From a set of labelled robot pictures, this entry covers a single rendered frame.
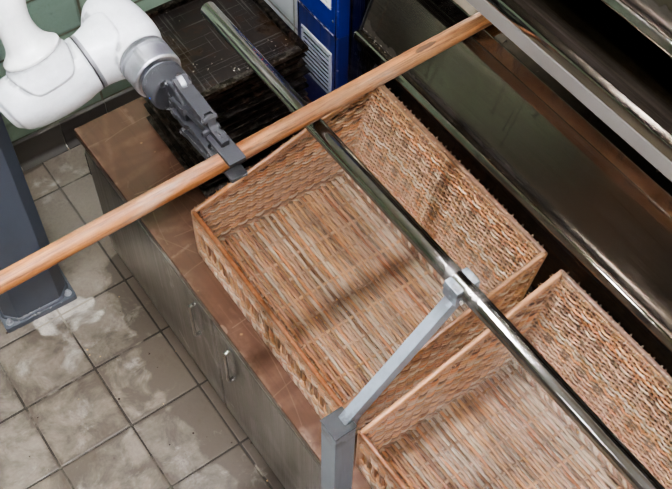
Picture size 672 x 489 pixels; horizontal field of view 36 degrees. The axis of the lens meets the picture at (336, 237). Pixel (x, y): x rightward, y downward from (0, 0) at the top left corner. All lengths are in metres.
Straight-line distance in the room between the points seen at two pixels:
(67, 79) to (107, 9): 0.14
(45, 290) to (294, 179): 0.90
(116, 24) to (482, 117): 0.69
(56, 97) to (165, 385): 1.19
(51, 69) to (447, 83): 0.75
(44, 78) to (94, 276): 1.31
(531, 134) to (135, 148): 1.00
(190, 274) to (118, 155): 0.38
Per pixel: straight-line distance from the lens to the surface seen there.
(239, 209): 2.22
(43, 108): 1.76
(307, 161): 2.24
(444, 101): 2.03
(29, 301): 2.88
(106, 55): 1.76
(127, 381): 2.79
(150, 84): 1.70
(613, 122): 1.44
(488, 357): 2.02
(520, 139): 1.91
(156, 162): 2.43
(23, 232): 2.66
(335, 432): 1.63
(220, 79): 2.15
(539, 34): 1.49
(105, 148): 2.48
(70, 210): 3.13
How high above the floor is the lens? 2.44
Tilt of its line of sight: 55 degrees down
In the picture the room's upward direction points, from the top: 1 degrees clockwise
